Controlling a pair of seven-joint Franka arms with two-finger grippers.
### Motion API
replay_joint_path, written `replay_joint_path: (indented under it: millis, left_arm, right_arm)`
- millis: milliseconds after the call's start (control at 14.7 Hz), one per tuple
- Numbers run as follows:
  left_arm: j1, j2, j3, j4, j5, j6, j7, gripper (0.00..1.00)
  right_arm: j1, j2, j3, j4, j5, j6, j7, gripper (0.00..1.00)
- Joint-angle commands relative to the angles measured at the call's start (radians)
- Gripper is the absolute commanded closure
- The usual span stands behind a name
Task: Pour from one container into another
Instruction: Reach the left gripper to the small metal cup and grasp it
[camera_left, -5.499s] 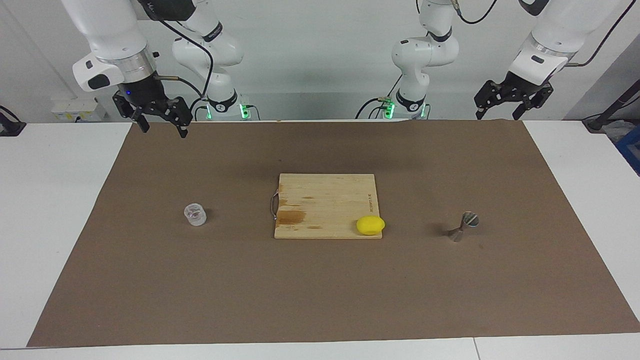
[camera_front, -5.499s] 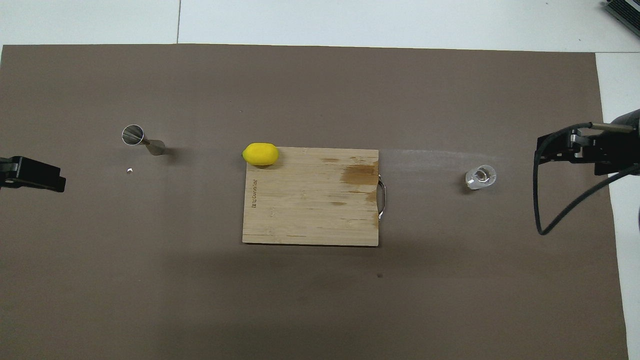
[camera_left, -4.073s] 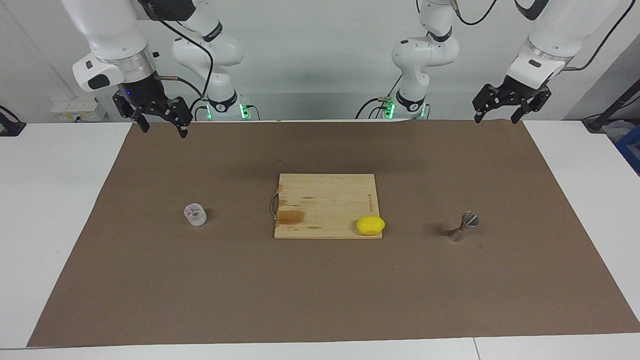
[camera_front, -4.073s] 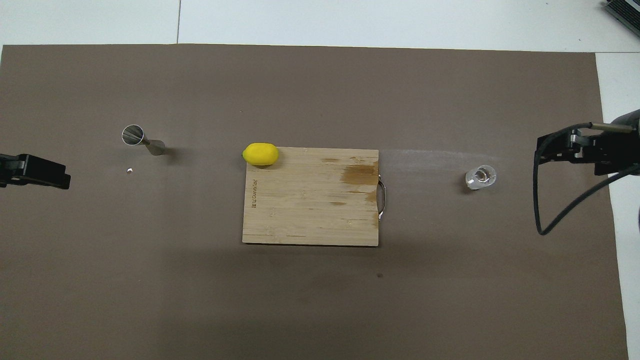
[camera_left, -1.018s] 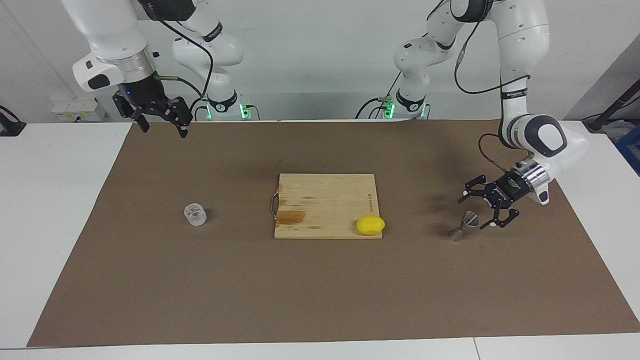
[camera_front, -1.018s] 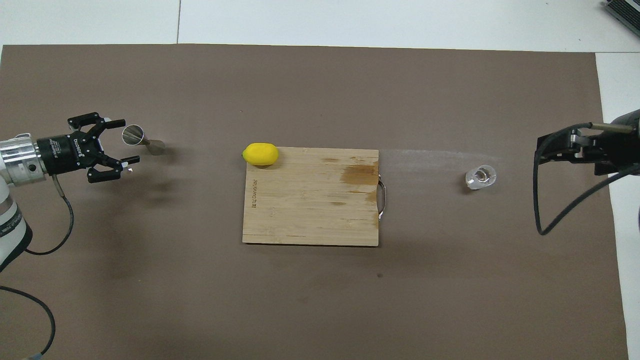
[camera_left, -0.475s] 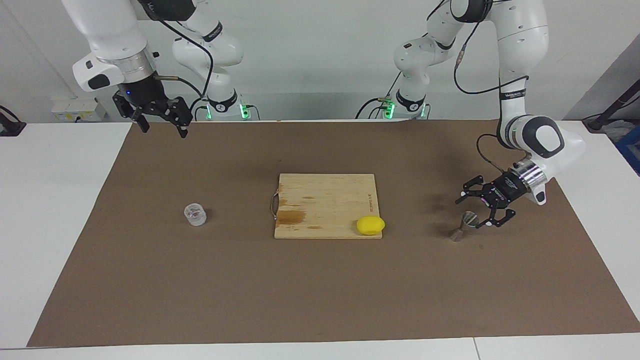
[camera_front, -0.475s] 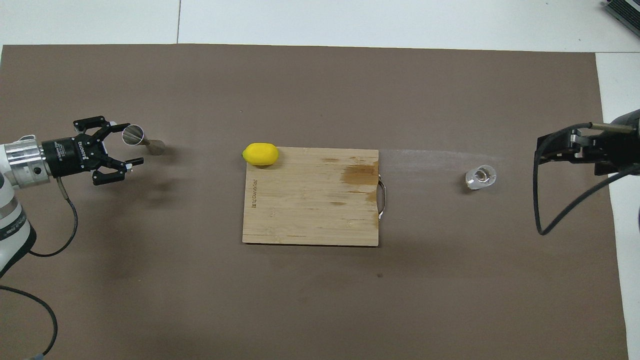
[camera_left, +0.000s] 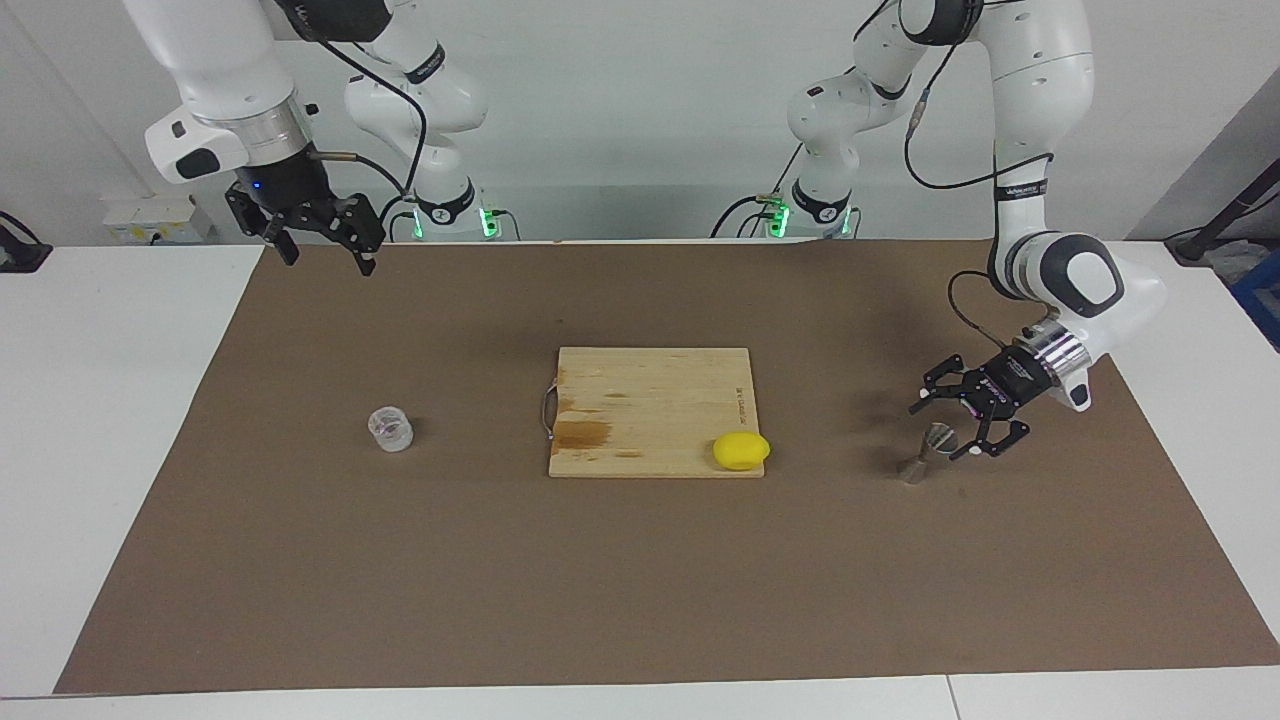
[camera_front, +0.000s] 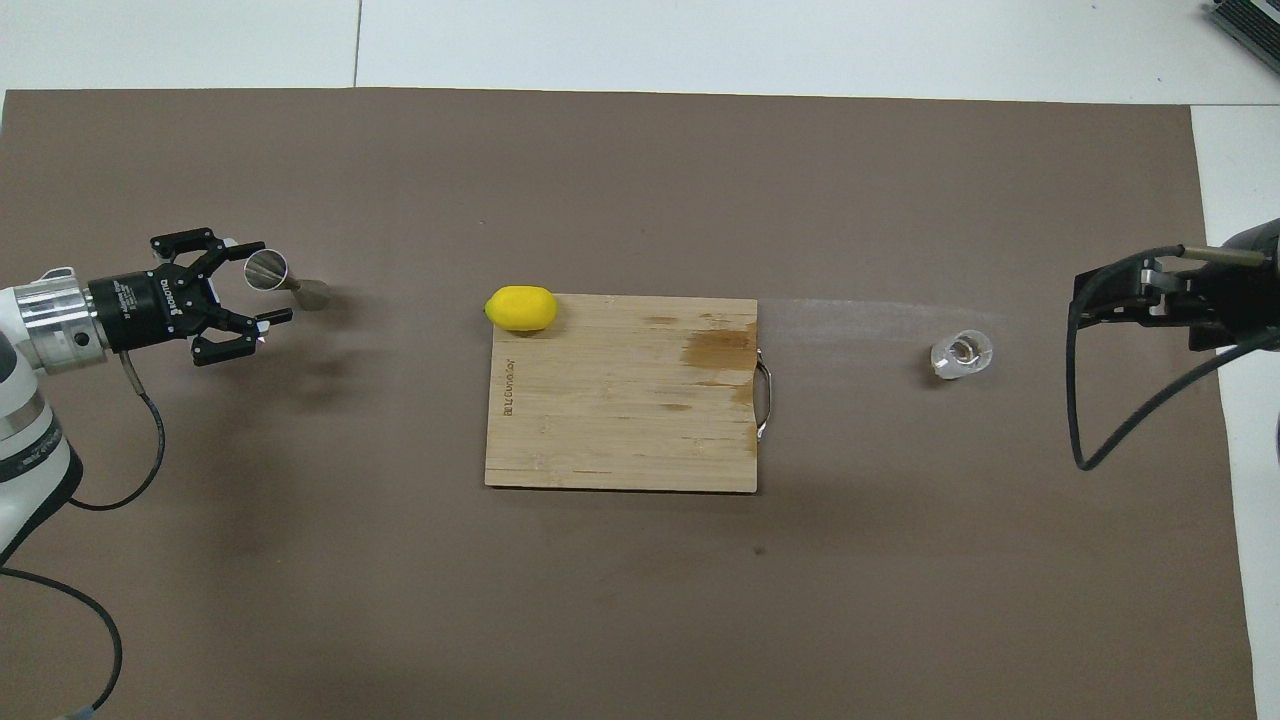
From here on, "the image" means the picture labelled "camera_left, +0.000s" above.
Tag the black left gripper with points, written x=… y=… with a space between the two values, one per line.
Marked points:
x=1015 y=380

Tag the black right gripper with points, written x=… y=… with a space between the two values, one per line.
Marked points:
x=285 y=185

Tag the steel double jigger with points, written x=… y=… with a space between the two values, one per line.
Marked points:
x=925 y=455

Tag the small clear glass cup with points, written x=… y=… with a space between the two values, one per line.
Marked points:
x=390 y=430

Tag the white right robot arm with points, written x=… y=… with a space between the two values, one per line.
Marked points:
x=220 y=60

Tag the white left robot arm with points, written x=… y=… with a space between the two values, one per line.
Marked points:
x=1040 y=90

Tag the white power strip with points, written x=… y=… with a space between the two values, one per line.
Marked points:
x=150 y=215

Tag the yellow lemon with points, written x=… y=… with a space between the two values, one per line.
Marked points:
x=741 y=451

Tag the blue crate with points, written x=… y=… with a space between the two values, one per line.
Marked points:
x=1262 y=300

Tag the wooden cutting board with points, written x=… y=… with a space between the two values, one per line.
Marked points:
x=660 y=400

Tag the black stand pole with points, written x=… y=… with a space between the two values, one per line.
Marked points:
x=1225 y=220

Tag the brown paper table mat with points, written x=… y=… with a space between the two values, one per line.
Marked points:
x=640 y=580

